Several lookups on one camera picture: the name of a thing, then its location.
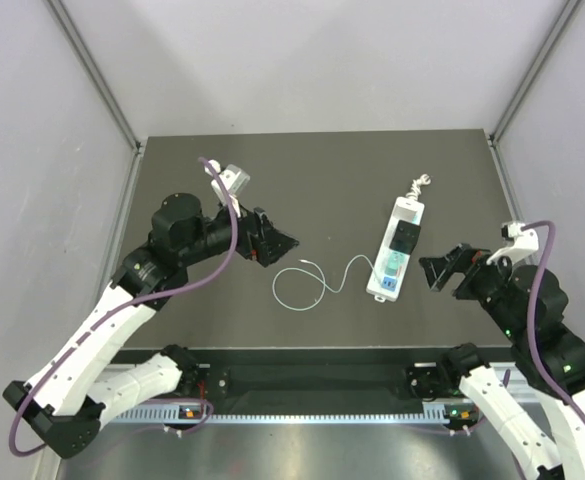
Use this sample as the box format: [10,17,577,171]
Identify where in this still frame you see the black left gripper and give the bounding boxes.
[179,192,299,267]

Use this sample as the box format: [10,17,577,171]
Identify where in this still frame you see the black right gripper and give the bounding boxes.
[419,240,526,339]

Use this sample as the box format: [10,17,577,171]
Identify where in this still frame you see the black cube adapter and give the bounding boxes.
[389,220,421,255]

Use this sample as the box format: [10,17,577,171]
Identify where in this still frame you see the teal charger plug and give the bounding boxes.
[384,251,403,277]

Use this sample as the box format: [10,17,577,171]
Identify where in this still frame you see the thin white charger cable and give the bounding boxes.
[271,254,379,312]

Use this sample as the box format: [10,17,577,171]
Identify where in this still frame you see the white USB charger plug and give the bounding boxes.
[397,206,423,225]

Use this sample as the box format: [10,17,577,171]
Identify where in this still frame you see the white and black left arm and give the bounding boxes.
[3,193,299,459]

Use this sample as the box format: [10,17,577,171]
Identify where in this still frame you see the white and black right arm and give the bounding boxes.
[419,233,585,479]

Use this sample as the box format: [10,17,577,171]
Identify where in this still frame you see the white power strip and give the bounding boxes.
[366,197,424,303]

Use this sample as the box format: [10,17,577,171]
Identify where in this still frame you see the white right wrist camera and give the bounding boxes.
[486,221,539,265]

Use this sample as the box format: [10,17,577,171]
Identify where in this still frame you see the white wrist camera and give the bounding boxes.
[205,159,251,218]
[486,221,539,265]

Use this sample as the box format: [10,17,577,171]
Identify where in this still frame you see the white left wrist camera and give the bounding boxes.
[205,159,251,218]

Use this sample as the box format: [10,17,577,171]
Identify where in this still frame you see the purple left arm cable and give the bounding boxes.
[9,155,241,458]

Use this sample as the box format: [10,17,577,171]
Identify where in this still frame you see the white coiled power strip cord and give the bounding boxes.
[403,172,433,202]

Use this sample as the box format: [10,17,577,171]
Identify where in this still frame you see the slotted grey cable duct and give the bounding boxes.
[111,402,479,426]

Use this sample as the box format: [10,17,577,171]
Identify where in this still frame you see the aluminium frame post right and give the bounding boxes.
[488,0,585,143]

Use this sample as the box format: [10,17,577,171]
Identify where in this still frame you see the aluminium frame post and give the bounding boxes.
[488,0,585,143]
[41,0,146,156]

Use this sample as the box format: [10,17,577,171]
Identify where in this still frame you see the aluminium frame post left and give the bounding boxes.
[41,0,146,156]

